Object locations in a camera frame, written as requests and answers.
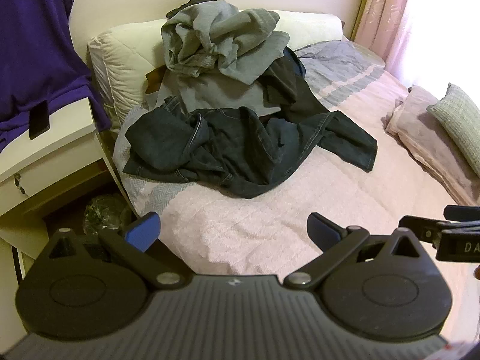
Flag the white bedside table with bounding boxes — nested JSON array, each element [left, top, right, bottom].
[[0, 95, 133, 271]]

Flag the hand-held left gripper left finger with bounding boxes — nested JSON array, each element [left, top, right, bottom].
[[48, 212, 188, 290]]

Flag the dark blue jeans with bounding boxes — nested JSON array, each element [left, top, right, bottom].
[[123, 97, 378, 199]]

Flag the white bed pillow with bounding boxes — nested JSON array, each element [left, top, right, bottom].
[[88, 9, 344, 133]]

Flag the green checked pillow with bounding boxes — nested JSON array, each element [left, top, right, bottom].
[[427, 82, 480, 179]]

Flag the pink curtain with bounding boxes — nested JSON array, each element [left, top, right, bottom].
[[354, 0, 426, 72]]

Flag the pink bed blanket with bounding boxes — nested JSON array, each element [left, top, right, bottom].
[[155, 69, 480, 342]]

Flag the black smartphone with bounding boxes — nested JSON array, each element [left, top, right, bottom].
[[29, 100, 52, 140]]

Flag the grey striped herringbone blanket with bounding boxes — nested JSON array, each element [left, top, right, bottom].
[[112, 39, 387, 216]]

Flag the black garment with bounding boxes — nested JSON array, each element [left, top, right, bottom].
[[262, 47, 331, 115]]

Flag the grey cloth garment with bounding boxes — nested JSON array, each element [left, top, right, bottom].
[[155, 69, 283, 118]]

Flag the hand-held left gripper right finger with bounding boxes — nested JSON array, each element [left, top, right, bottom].
[[284, 212, 422, 289]]

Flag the clear plastic bag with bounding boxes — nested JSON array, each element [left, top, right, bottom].
[[82, 194, 133, 235]]

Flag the beige pillow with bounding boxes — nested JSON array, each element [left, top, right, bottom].
[[385, 84, 480, 208]]

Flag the grey sweatshirt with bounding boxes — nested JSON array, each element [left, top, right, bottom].
[[161, 0, 291, 83]]

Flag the purple hanging cloth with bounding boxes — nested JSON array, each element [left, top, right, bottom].
[[0, 0, 112, 151]]

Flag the brown paper bag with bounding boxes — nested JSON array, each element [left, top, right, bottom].
[[145, 65, 166, 95]]

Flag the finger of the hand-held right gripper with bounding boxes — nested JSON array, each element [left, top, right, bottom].
[[397, 215, 451, 248], [443, 205, 480, 223]]

